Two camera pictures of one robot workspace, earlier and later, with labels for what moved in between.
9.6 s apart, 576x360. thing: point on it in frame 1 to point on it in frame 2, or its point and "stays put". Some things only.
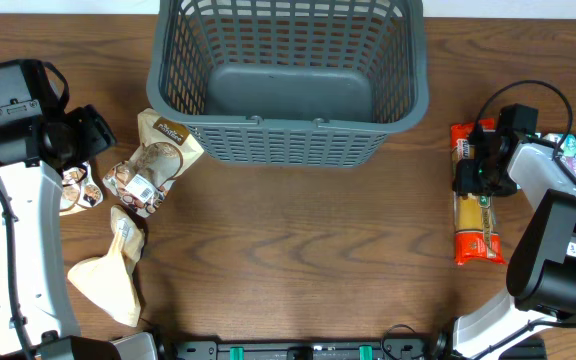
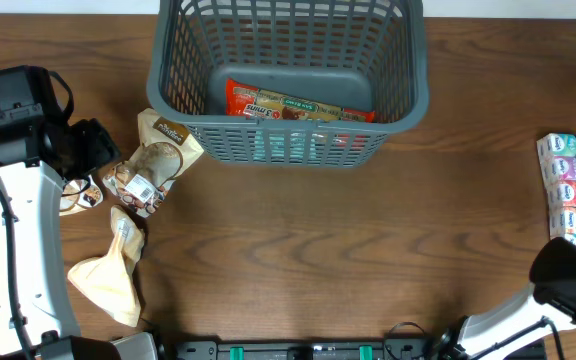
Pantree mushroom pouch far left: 79,190 stays put
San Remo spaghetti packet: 475,234 to 243,100
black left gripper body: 78,134 stays put
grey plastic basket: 290,83 stays put
